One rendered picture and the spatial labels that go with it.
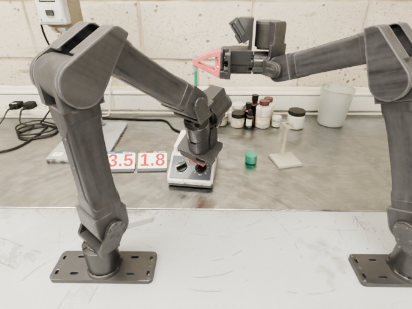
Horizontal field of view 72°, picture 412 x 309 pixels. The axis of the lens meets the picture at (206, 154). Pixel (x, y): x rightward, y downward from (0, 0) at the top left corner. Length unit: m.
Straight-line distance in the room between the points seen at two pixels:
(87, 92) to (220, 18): 0.90
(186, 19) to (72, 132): 0.89
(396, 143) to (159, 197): 0.55
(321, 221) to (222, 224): 0.24
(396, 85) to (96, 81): 0.45
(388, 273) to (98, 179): 0.57
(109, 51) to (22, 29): 1.05
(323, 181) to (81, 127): 0.69
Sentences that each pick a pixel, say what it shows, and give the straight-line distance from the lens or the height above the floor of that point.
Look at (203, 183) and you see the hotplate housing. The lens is 0.79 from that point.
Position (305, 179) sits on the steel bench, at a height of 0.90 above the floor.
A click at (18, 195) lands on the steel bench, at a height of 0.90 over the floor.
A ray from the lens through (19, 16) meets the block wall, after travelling 1.45.
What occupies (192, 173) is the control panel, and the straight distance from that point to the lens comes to 0.80.
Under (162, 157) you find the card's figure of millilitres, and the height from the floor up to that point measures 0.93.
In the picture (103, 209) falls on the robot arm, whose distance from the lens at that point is 0.51.
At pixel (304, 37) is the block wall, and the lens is 1.31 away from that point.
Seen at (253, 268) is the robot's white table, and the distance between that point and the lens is 0.63.
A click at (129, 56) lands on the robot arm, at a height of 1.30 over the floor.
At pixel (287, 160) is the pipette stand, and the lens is 0.96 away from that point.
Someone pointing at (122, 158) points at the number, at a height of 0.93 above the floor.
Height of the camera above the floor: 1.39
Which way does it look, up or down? 31 degrees down
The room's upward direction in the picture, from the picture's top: straight up
